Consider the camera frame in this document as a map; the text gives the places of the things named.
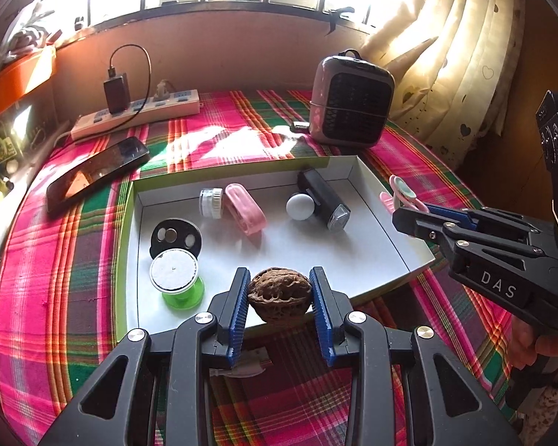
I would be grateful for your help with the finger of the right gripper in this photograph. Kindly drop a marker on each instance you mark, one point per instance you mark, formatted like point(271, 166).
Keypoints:
point(486, 221)
point(415, 223)

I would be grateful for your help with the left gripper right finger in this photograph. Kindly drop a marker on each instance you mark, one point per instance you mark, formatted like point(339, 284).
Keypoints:
point(444, 403)

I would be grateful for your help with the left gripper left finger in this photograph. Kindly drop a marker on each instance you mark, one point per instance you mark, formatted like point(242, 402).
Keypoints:
point(117, 405)

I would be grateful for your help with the pink clip with green pad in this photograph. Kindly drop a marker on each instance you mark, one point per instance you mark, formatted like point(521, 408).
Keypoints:
point(402, 196)

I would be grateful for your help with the white green spool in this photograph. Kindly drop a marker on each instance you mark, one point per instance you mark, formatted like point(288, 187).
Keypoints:
point(175, 274)

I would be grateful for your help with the white ball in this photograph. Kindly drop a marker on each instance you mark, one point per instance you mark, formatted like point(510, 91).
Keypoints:
point(300, 206)

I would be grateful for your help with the brown walnut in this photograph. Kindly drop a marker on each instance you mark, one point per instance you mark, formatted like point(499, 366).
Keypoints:
point(279, 295)

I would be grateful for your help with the black disc with magnets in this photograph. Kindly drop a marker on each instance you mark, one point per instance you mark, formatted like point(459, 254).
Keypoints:
point(175, 234)

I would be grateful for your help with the pink earphone case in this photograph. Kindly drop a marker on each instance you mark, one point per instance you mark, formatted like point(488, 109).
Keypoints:
point(244, 209)

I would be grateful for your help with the person's right hand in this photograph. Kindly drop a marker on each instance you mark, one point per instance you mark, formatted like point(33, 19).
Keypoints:
point(525, 344)

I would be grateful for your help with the plaid tablecloth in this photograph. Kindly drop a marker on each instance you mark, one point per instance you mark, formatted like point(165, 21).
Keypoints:
point(56, 291)

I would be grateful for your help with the pink black mini heater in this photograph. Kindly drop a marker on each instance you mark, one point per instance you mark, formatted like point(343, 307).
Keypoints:
point(350, 101)

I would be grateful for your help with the green shallow cardboard box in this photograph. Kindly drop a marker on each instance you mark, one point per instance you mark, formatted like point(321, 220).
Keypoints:
point(366, 259)

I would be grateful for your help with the small black heater plug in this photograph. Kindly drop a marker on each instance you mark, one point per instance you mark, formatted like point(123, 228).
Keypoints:
point(299, 127)

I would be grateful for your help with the cream heart curtain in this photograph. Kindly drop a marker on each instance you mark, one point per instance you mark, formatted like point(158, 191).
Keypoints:
point(453, 62)

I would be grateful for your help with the black smartphone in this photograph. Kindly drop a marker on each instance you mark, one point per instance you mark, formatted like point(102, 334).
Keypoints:
point(81, 180)

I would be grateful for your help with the white power strip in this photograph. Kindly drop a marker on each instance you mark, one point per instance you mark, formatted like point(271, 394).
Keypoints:
point(177, 105)

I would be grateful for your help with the white plug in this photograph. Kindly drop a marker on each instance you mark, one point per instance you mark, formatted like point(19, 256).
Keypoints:
point(164, 90)

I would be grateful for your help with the black charger adapter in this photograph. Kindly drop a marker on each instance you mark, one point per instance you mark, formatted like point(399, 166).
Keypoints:
point(117, 92)

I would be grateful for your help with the orange planter tray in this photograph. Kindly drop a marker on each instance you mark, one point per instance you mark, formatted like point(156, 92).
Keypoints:
point(25, 75)

